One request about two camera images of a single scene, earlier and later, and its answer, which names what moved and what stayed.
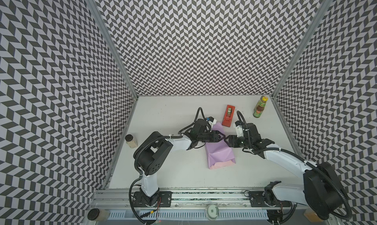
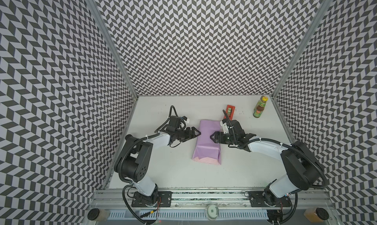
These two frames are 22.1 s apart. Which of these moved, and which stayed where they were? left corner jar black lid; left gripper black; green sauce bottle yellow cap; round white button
Moved: left gripper black
Stayed: green sauce bottle yellow cap; round white button; left corner jar black lid
